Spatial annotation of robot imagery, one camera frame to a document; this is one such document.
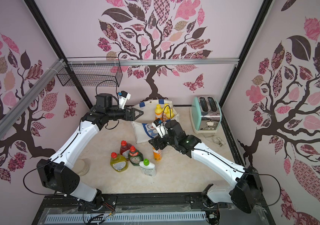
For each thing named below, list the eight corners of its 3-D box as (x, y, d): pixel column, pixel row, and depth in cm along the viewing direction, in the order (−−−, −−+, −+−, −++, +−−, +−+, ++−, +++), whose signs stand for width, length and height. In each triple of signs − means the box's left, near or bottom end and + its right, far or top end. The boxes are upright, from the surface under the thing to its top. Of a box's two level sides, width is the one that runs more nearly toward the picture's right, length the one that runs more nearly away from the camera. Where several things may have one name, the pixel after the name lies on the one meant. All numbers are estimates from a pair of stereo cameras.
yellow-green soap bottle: (117, 173, 86) (107, 160, 71) (116, 167, 88) (106, 154, 73) (129, 169, 88) (121, 156, 73) (127, 163, 90) (120, 149, 75)
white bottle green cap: (142, 174, 84) (138, 164, 72) (144, 168, 87) (141, 157, 75) (154, 178, 83) (153, 168, 71) (156, 171, 86) (155, 161, 73)
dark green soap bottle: (131, 165, 88) (125, 153, 75) (132, 158, 91) (126, 145, 78) (143, 165, 88) (139, 153, 75) (144, 158, 91) (140, 145, 78)
